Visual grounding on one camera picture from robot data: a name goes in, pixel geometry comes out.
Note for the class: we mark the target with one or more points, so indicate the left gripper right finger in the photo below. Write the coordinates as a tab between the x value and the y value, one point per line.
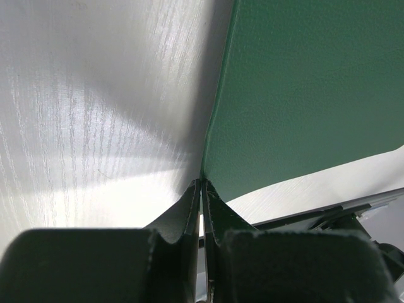
245	264

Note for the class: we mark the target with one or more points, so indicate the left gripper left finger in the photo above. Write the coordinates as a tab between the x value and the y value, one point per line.
157	263

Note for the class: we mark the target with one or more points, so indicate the green placemat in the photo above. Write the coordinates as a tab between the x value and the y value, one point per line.
304	86

